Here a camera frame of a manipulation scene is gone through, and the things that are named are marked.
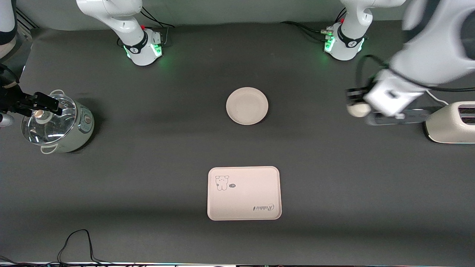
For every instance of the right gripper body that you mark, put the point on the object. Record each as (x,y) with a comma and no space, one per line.
(11,99)

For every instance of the white steamed bun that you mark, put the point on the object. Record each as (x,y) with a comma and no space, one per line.
(359,110)

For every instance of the round cream plate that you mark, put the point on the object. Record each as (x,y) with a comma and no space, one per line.
(247,106)

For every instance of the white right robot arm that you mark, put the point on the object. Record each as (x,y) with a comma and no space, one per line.
(126,26)

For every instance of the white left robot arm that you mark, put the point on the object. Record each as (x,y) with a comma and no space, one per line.
(438,40)

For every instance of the cream rectangular rabbit tray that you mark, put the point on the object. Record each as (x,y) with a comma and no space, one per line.
(245,196)

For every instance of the glass cooker lid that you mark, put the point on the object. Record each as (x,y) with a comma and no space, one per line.
(44,129)

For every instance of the pale green electric cooker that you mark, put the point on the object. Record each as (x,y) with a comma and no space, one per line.
(79,128)

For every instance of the cream white toaster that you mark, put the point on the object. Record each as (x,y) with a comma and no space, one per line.
(445,128)

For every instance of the aluminium frame rail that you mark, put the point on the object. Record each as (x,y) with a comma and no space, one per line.
(26,18)

